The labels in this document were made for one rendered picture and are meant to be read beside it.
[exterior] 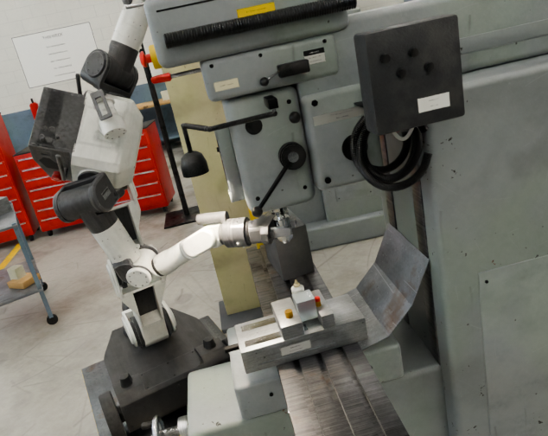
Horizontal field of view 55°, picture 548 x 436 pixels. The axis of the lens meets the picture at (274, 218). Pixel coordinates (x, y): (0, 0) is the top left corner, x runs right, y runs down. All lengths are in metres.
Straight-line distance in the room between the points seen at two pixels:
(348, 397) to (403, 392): 0.42
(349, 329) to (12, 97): 9.92
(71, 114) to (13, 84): 9.24
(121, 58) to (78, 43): 8.84
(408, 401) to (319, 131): 0.88
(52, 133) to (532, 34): 1.34
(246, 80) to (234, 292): 2.37
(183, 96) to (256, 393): 2.01
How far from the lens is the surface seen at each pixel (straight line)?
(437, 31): 1.17
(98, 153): 1.65
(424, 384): 1.74
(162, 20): 1.30
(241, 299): 3.56
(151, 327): 2.28
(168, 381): 2.17
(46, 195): 6.47
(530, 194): 1.52
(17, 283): 4.42
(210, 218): 1.58
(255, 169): 1.37
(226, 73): 1.31
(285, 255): 1.84
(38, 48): 10.77
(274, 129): 1.36
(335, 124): 1.37
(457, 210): 1.43
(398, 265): 1.68
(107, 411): 2.17
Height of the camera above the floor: 1.78
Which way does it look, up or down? 20 degrees down
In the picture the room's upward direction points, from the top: 12 degrees counter-clockwise
